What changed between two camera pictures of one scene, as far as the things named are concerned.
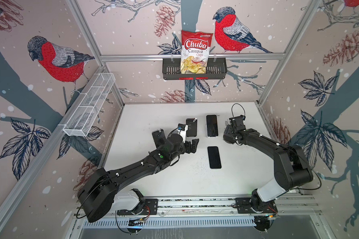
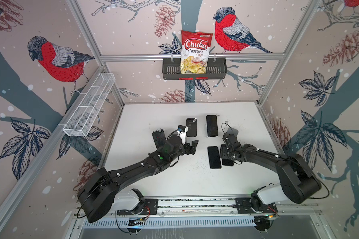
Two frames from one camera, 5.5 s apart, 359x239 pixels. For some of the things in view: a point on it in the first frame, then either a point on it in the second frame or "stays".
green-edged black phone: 214,157 stays
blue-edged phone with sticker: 159,137 stays
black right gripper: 227,130 → 222,155
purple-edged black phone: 192,127 stays
